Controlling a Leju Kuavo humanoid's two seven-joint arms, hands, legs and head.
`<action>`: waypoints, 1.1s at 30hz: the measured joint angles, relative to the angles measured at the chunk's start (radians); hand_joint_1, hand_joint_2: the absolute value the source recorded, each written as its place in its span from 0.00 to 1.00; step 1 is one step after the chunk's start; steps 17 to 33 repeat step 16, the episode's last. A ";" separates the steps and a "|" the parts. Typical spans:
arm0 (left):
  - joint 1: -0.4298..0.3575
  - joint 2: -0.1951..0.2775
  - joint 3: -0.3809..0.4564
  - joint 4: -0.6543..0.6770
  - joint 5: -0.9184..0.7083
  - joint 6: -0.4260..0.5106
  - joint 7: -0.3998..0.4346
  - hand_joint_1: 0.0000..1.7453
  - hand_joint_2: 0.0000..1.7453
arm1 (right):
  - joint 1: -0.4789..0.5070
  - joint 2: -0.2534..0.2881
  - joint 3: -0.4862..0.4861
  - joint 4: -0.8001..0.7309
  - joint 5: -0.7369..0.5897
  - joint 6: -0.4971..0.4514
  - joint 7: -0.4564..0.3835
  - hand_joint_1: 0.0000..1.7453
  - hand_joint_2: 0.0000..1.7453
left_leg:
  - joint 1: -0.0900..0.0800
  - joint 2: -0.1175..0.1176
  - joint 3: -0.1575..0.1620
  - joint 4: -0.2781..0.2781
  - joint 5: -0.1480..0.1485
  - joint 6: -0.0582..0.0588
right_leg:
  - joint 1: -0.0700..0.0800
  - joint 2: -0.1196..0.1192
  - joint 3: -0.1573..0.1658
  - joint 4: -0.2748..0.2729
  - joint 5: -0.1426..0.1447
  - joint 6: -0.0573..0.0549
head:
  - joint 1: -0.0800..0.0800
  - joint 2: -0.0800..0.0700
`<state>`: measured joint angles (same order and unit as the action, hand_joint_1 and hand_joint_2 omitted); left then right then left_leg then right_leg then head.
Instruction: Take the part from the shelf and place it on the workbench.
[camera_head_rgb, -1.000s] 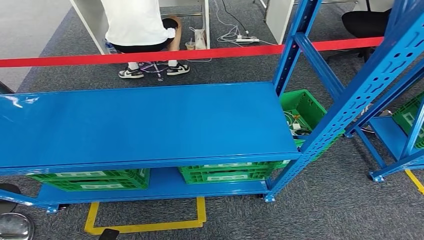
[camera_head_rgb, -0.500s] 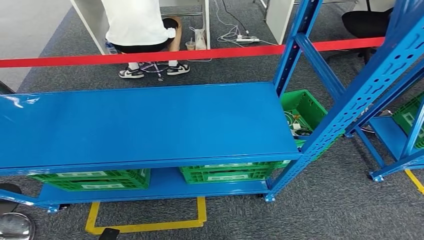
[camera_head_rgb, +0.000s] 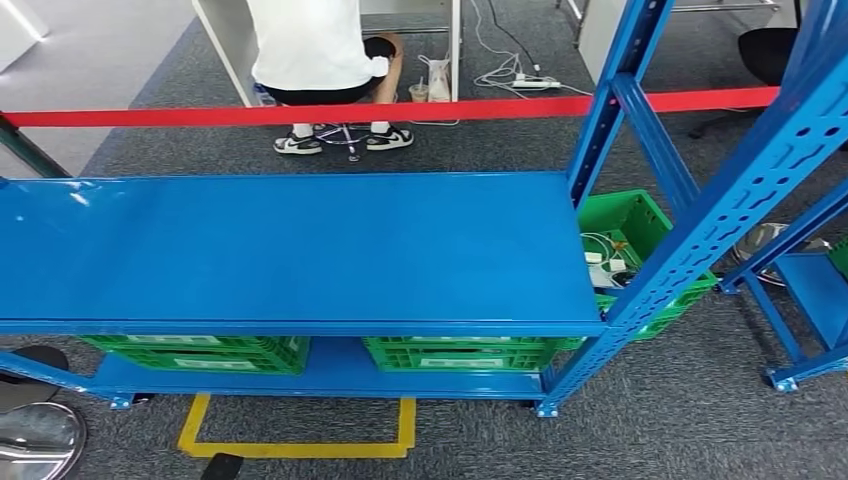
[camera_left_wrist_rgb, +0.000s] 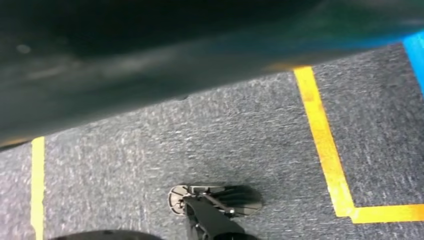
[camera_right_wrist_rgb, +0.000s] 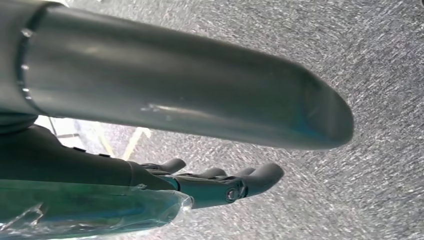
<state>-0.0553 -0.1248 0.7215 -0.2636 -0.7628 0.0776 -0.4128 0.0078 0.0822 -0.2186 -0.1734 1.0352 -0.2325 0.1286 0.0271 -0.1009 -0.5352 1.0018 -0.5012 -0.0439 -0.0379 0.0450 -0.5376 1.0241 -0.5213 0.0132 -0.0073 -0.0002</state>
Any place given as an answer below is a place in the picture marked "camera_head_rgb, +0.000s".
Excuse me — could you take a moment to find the person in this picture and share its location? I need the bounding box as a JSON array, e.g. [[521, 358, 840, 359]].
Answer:
[[245, 0, 415, 157]]

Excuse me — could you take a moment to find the black power cable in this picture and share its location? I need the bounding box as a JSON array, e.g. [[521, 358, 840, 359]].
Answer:
[[486, 0, 541, 74]]

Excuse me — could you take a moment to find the white partition panel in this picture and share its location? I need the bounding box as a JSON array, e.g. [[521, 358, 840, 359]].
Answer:
[[576, 0, 627, 84]]

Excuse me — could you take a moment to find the thin white cable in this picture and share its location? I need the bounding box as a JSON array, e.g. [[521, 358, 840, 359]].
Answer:
[[580, 231, 631, 266]]

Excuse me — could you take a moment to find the white lit plinth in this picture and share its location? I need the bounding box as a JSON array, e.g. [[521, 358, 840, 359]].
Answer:
[[0, 0, 51, 74]]

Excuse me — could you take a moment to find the white power cable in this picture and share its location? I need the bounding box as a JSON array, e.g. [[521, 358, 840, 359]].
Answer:
[[468, 0, 594, 99]]

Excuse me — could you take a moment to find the green perforated crate panel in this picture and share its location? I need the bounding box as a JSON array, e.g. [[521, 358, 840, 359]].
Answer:
[[576, 190, 720, 342]]

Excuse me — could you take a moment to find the grey metal table frame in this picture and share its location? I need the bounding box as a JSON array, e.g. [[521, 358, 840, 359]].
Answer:
[[556, 0, 783, 31]]

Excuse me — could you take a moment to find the blue metal shelf rack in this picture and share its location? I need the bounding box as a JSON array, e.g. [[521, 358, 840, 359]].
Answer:
[[0, 0, 848, 419], [718, 178, 848, 393]]

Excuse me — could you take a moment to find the black office chair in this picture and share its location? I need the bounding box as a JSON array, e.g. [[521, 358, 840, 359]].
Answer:
[[688, 26, 800, 140]]

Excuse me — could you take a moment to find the white plastic bag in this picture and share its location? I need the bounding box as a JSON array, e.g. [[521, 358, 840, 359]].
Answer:
[[418, 54, 452, 104]]

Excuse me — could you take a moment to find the red barrier belt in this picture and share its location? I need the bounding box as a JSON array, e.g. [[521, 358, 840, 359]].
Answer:
[[0, 86, 780, 129]]

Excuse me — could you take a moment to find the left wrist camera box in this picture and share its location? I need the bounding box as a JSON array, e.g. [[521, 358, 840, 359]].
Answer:
[[200, 453, 244, 480]]

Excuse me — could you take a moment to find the chrome barrier stanchion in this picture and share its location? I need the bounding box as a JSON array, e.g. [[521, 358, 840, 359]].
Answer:
[[0, 112, 71, 180], [0, 344, 71, 415], [0, 402, 89, 480], [731, 223, 833, 287]]

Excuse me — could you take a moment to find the chrome swivel stool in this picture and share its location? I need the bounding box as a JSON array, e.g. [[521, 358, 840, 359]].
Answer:
[[311, 122, 372, 164]]

